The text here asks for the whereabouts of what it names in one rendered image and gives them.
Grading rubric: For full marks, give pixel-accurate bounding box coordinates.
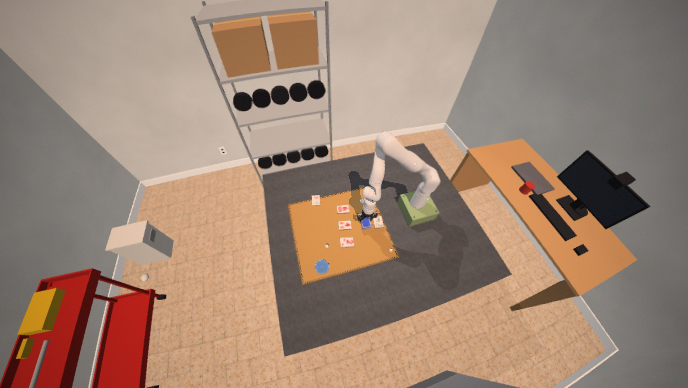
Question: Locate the blue round disc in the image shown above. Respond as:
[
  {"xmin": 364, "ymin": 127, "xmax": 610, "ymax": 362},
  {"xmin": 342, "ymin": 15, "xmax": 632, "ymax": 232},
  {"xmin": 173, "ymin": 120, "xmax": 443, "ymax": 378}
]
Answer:
[{"xmin": 315, "ymin": 260, "xmax": 329, "ymax": 274}]

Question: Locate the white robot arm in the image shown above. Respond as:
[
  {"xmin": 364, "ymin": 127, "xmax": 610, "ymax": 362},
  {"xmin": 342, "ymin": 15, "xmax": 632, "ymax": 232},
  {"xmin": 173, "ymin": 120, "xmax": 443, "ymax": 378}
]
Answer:
[{"xmin": 360, "ymin": 131, "xmax": 440, "ymax": 215}]

